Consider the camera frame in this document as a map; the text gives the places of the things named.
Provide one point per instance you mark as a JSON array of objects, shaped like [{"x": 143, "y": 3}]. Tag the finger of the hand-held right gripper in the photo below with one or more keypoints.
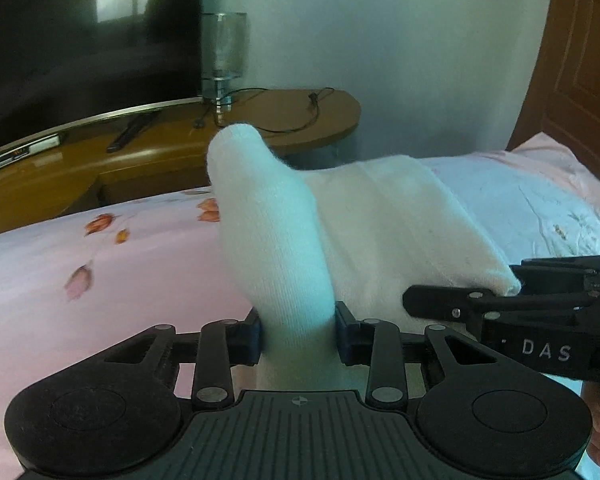
[
  {"x": 440, "y": 302},
  {"x": 565, "y": 272}
]

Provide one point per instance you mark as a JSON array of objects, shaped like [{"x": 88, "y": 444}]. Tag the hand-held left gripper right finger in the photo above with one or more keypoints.
[{"x": 347, "y": 342}]

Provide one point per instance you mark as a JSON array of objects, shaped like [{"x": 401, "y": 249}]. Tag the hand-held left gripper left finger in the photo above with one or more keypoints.
[{"x": 250, "y": 342}]

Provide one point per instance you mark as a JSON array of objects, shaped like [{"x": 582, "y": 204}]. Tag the pale blue embroidered blanket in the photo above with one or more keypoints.
[{"x": 520, "y": 200}]

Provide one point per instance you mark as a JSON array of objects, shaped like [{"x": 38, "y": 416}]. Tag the pink floral bed sheet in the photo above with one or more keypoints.
[{"x": 105, "y": 285}]

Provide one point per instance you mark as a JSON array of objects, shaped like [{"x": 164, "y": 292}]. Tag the wooden television stand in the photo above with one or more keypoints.
[{"x": 145, "y": 170}]

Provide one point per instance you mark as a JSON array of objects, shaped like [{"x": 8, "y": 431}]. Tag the brown wooden door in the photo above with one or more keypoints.
[{"x": 580, "y": 60}]

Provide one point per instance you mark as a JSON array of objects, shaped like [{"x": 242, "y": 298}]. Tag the glass table lamp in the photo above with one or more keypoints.
[{"x": 224, "y": 55}]

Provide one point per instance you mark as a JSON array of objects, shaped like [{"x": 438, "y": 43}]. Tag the silver set-top box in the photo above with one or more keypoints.
[{"x": 20, "y": 152}]

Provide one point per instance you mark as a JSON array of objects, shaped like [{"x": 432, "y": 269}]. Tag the black flat screen television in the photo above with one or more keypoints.
[{"x": 80, "y": 35}]

